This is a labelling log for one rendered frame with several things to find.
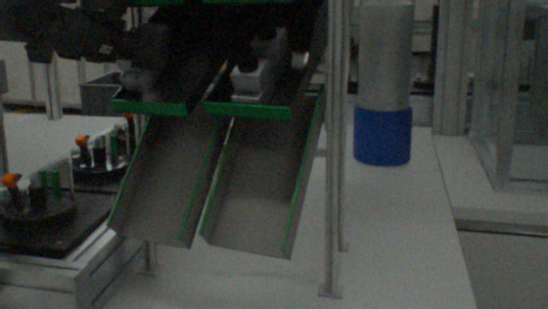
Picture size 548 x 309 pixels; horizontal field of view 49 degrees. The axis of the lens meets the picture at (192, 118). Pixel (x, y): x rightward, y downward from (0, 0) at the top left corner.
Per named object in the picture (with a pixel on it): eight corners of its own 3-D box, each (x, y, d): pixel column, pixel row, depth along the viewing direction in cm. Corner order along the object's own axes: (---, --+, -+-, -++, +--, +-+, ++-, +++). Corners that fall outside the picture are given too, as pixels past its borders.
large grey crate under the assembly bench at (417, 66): (467, 80, 561) (469, 58, 556) (399, 78, 588) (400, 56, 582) (469, 73, 596) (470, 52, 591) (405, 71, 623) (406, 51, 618)
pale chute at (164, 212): (190, 250, 89) (179, 239, 85) (117, 236, 95) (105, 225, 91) (240, 95, 101) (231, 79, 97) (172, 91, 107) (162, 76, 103)
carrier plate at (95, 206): (65, 261, 95) (64, 248, 94) (-58, 246, 102) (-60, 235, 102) (125, 204, 117) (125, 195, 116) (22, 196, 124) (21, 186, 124)
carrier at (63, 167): (129, 201, 118) (124, 142, 115) (25, 194, 126) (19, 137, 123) (169, 164, 141) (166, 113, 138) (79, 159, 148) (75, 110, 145)
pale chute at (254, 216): (291, 260, 84) (283, 249, 81) (207, 244, 90) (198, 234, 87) (329, 97, 96) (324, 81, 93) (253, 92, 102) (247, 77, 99)
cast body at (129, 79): (149, 94, 87) (127, 64, 82) (126, 90, 89) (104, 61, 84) (173, 51, 90) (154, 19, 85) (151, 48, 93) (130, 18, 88)
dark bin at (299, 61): (292, 122, 81) (284, 78, 77) (206, 115, 87) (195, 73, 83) (340, 19, 100) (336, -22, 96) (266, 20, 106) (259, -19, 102)
